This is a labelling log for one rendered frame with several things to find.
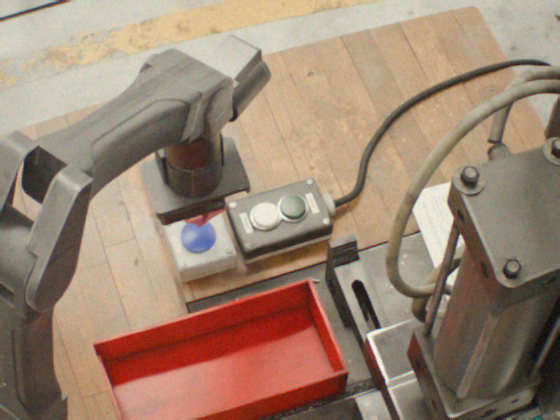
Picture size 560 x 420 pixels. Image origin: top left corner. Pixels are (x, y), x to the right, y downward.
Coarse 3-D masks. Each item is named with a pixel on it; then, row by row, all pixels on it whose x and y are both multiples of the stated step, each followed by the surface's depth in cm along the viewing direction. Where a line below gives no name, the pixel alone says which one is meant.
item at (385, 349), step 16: (416, 320) 115; (368, 336) 114; (384, 336) 114; (400, 336) 114; (368, 352) 115; (384, 352) 113; (400, 352) 113; (384, 368) 112; (400, 368) 112; (384, 384) 108; (400, 384) 107; (416, 384) 107; (384, 400) 114; (400, 400) 106; (416, 400) 106; (400, 416) 106; (416, 416) 106; (512, 416) 105; (528, 416) 107
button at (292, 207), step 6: (288, 198) 144; (294, 198) 144; (300, 198) 144; (282, 204) 144; (288, 204) 144; (294, 204) 144; (300, 204) 144; (282, 210) 144; (288, 210) 144; (294, 210) 144; (300, 210) 144; (288, 216) 143; (294, 216) 143; (300, 216) 144
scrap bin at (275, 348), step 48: (288, 288) 137; (144, 336) 135; (192, 336) 139; (240, 336) 139; (288, 336) 140; (144, 384) 136; (192, 384) 136; (240, 384) 137; (288, 384) 137; (336, 384) 133
